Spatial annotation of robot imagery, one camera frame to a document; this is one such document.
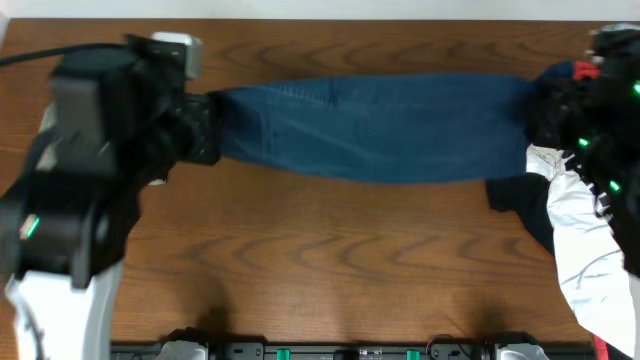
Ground navy blue shorts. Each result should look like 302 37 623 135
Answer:
211 73 542 184

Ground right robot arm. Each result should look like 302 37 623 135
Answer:
527 23 639 276

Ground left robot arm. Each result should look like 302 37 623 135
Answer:
1 34 222 359

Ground red garment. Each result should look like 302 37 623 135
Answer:
572 61 601 81

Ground black garment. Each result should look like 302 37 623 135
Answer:
485 173 555 256

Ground white printed t-shirt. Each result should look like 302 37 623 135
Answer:
526 145 639 359

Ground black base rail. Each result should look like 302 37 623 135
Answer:
109 328 598 360

